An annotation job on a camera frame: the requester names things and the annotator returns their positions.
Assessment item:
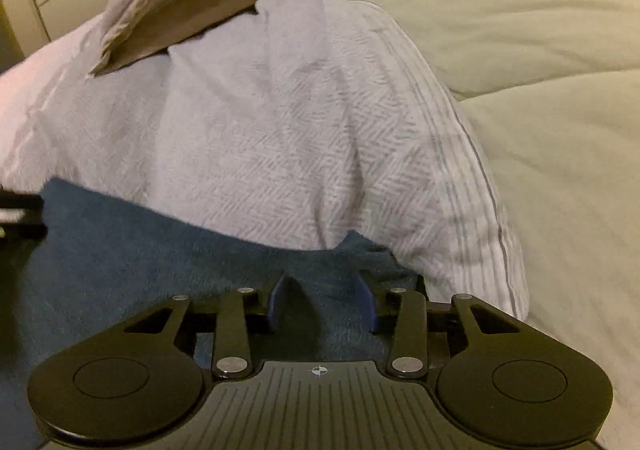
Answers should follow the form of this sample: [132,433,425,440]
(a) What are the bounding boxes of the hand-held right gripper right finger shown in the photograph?
[354,275,521,378]

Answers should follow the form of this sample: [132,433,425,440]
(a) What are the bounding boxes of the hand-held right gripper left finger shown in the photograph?
[122,274,291,379]

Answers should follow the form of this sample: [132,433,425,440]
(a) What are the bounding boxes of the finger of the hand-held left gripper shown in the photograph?
[0,187,48,241]

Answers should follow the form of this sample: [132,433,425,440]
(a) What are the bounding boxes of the blue jeans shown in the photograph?
[0,177,427,436]

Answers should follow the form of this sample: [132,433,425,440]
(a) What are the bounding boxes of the pink grey bed blanket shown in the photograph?
[0,0,531,321]

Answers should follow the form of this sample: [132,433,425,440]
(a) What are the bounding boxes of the cream duvet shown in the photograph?
[330,0,640,450]

